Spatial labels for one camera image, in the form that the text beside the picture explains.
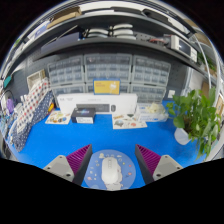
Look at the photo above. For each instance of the cartoon sticker sheet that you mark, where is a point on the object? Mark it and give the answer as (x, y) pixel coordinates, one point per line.
(130, 122)

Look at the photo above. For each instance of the teal plastic bin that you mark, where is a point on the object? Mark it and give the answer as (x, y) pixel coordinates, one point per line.
(7, 82)

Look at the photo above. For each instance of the white wall socket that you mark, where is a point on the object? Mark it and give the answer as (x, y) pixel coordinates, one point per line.
(171, 93)

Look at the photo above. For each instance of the purple toy figure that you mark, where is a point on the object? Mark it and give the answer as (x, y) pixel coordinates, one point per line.
(10, 106)

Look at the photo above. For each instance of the round blue cartoon mouse pad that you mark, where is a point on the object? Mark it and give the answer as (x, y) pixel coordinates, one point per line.
(128, 166)

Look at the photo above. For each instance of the navy polka dot cloth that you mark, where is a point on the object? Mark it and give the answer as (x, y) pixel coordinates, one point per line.
(21, 138)

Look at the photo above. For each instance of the food picture sticker sheet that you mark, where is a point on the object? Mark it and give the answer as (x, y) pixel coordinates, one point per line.
(58, 117)

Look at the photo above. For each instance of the small black box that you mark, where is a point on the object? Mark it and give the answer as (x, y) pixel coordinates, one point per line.
(83, 116)

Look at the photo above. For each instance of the red blue checkered cloth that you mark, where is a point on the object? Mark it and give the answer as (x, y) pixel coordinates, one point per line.
(31, 103)

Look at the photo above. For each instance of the yellow cardboard box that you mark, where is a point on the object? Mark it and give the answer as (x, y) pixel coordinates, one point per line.
(106, 87)

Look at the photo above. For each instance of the grey computer mouse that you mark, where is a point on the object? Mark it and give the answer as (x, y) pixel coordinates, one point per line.
(111, 170)

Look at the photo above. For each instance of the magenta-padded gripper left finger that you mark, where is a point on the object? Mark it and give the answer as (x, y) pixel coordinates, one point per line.
(60, 166)

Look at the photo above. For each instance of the white woven basket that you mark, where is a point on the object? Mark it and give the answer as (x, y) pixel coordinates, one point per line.
(35, 79)

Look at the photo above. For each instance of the white blue tissue box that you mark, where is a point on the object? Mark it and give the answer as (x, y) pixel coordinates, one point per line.
(153, 114)

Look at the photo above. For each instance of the long white keyboard box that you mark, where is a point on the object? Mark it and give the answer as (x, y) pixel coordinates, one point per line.
(66, 101)

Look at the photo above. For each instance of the yellow red toy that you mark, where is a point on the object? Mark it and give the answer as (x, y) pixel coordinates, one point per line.
(51, 108)

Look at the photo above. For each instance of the green potted plant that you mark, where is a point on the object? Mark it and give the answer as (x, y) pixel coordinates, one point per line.
(195, 115)

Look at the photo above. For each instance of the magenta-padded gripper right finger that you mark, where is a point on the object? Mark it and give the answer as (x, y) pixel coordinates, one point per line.
(166, 166)

